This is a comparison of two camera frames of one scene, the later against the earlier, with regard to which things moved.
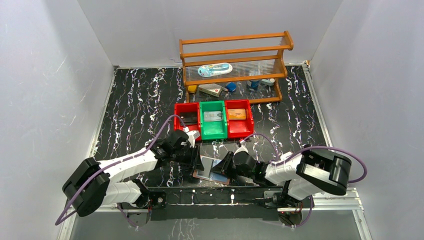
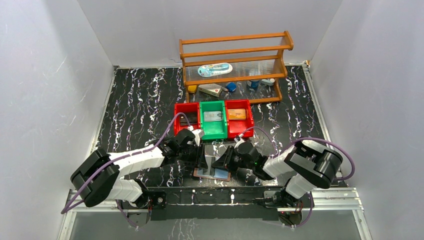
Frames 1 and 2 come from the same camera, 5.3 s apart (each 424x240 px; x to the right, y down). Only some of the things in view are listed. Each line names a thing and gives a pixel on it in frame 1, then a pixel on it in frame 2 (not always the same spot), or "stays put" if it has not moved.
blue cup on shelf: [254, 84] stays put
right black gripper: [223, 166] to [223, 161]
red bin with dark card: [190, 115] stays put
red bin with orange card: [239, 119] stays put
